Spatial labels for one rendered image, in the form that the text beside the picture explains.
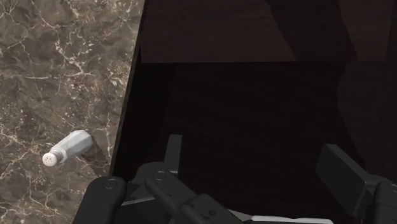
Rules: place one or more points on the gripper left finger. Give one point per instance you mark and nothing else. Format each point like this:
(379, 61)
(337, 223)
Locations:
(161, 186)

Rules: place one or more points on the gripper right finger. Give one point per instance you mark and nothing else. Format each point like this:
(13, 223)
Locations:
(350, 180)

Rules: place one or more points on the white salt shaker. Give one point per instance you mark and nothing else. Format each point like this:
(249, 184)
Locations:
(66, 149)

